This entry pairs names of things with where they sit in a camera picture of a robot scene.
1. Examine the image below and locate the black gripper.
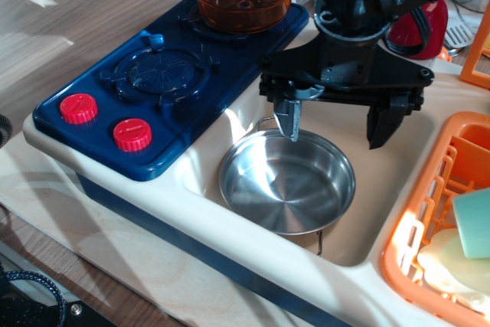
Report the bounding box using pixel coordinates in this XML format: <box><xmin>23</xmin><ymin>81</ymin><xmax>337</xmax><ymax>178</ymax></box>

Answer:
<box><xmin>258</xmin><ymin>11</ymin><xmax>434</xmax><ymax>149</ymax></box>

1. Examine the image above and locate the stainless steel pan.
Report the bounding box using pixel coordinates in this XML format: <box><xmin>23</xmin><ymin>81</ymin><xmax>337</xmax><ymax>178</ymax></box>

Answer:
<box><xmin>218</xmin><ymin>116</ymin><xmax>356</xmax><ymax>254</ymax></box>

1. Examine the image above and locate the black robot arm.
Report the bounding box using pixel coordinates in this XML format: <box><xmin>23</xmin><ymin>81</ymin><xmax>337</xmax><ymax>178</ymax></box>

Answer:
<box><xmin>259</xmin><ymin>0</ymin><xmax>436</xmax><ymax>149</ymax></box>

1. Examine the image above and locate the cream toy sink unit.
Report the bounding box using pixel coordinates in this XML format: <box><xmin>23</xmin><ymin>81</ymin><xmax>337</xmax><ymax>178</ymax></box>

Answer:
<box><xmin>23</xmin><ymin>60</ymin><xmax>489</xmax><ymax>326</ymax></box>

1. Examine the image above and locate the red stove knob right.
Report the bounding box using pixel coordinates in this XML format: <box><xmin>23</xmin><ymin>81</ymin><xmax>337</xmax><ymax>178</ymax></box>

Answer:
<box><xmin>113</xmin><ymin>118</ymin><xmax>153</xmax><ymax>152</ymax></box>

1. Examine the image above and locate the red stove knob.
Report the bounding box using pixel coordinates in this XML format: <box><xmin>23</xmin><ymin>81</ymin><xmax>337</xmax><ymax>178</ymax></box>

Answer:
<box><xmin>113</xmin><ymin>118</ymin><xmax>153</xmax><ymax>152</ymax></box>
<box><xmin>59</xmin><ymin>93</ymin><xmax>99</xmax><ymax>125</ymax></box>

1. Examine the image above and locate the blue toy stove top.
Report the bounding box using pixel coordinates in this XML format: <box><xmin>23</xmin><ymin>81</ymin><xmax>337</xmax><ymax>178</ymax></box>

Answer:
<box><xmin>32</xmin><ymin>0</ymin><xmax>309</xmax><ymax>181</ymax></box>

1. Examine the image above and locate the red stove knob left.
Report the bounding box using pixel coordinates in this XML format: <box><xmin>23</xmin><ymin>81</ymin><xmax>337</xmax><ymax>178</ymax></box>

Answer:
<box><xmin>59</xmin><ymin>93</ymin><xmax>99</xmax><ymax>125</ymax></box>

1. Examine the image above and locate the dark red plastic cup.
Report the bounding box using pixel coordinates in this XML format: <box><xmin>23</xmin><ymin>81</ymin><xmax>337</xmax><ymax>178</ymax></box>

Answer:
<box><xmin>384</xmin><ymin>0</ymin><xmax>449</xmax><ymax>60</ymax></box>

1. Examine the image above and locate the orange dish rack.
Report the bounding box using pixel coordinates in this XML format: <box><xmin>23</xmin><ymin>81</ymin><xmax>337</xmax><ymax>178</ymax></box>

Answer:
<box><xmin>381</xmin><ymin>112</ymin><xmax>489</xmax><ymax>326</ymax></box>

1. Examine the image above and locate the grey slotted spatula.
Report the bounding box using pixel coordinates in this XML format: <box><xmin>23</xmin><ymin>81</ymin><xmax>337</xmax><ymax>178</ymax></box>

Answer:
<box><xmin>444</xmin><ymin>18</ymin><xmax>475</xmax><ymax>56</ymax></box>

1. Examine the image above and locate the teal plastic cup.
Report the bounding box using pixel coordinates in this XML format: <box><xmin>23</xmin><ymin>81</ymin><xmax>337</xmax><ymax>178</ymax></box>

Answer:
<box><xmin>452</xmin><ymin>188</ymin><xmax>489</xmax><ymax>259</ymax></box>

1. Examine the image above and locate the pale yellow plastic plate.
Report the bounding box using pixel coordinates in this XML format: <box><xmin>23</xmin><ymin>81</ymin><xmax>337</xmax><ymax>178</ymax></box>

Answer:
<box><xmin>417</xmin><ymin>228</ymin><xmax>489</xmax><ymax>316</ymax></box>

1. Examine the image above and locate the orange plastic frame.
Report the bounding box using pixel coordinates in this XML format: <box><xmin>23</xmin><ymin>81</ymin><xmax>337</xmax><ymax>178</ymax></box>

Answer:
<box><xmin>460</xmin><ymin>6</ymin><xmax>489</xmax><ymax>90</ymax></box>

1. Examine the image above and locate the black braided cable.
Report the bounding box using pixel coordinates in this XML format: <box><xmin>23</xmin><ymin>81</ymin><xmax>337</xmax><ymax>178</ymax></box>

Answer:
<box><xmin>0</xmin><ymin>270</ymin><xmax>68</xmax><ymax>327</ymax></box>

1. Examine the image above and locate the black mount plate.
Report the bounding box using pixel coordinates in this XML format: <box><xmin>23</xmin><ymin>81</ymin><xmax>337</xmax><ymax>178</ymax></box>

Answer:
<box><xmin>1</xmin><ymin>298</ymin><xmax>116</xmax><ymax>327</ymax></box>

